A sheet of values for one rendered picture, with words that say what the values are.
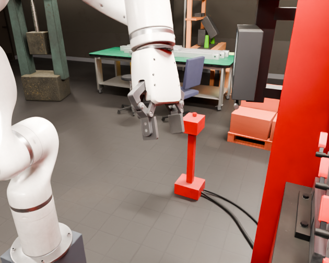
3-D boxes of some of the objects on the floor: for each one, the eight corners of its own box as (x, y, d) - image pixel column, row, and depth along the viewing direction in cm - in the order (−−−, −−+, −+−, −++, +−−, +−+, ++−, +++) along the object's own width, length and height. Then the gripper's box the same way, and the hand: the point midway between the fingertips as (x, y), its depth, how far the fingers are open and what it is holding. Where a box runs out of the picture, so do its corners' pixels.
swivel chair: (201, 116, 468) (205, 55, 426) (191, 128, 422) (195, 61, 380) (169, 111, 488) (170, 52, 447) (156, 122, 442) (155, 59, 401)
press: (55, 105, 519) (24, -71, 407) (18, 99, 549) (-20, -66, 436) (78, 94, 578) (58, -62, 466) (44, 90, 608) (17, -58, 496)
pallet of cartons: (237, 122, 442) (242, 80, 414) (316, 135, 401) (327, 89, 372) (225, 144, 376) (230, 95, 348) (318, 162, 335) (332, 108, 306)
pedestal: (181, 182, 296) (184, 108, 261) (204, 189, 285) (210, 112, 251) (174, 193, 279) (175, 115, 245) (197, 200, 269) (202, 120, 234)
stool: (151, 108, 504) (151, 74, 478) (139, 117, 463) (137, 81, 437) (126, 104, 522) (125, 71, 496) (112, 112, 481) (109, 78, 456)
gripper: (139, 32, 44) (154, 142, 45) (192, 46, 58) (202, 129, 59) (105, 44, 48) (119, 144, 49) (162, 55, 62) (172, 132, 63)
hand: (164, 131), depth 54 cm, fingers open, 8 cm apart
